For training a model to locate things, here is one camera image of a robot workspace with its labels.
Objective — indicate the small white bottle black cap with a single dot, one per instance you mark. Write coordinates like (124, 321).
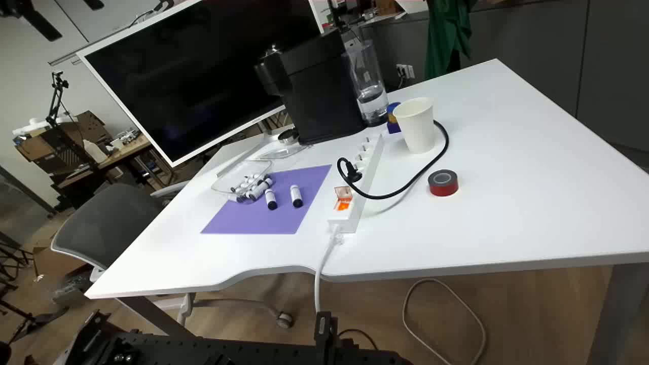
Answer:
(260, 188)
(296, 195)
(271, 198)

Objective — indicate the clear plastic bowl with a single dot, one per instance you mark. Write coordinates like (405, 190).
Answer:
(238, 172)

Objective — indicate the white power strip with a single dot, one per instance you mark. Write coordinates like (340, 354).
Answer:
(366, 162)

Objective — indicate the purple mat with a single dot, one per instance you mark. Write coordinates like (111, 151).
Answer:
(284, 213)

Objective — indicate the clear plastic lid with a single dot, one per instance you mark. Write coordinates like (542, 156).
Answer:
(284, 150)

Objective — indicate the heap of small white bottles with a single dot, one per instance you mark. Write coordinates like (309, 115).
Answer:
(242, 188)

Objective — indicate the blue and yellow small container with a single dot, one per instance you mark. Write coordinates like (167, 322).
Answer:
(391, 124)

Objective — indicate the black coffee machine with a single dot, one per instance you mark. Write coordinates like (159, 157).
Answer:
(317, 91)

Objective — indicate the white paper cup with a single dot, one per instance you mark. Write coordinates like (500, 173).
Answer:
(416, 126)

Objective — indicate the red tape roll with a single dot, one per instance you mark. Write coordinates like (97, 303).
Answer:
(443, 186)

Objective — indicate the large white-framed monitor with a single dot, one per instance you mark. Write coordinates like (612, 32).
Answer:
(203, 71)

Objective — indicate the green garment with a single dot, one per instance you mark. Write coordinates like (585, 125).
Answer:
(446, 35)

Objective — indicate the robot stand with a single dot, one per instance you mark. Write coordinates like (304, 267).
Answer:
(203, 352)

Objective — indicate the grey office chair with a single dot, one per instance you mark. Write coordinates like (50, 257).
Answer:
(106, 223)

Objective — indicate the cluttered wooden workbench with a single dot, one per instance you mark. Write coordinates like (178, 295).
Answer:
(81, 152)

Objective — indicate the cardboard box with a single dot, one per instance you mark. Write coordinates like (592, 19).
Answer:
(56, 263)

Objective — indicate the wall socket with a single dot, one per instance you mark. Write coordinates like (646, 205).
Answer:
(405, 71)

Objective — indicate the camera on tripod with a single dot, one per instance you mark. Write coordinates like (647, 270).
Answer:
(55, 99)

